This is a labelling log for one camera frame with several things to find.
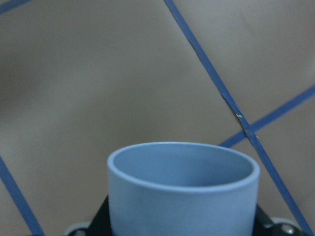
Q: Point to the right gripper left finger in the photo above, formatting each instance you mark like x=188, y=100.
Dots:
x=99, y=226

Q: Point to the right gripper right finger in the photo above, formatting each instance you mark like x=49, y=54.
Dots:
x=265, y=226

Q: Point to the light blue plastic cup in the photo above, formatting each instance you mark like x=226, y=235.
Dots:
x=181, y=189

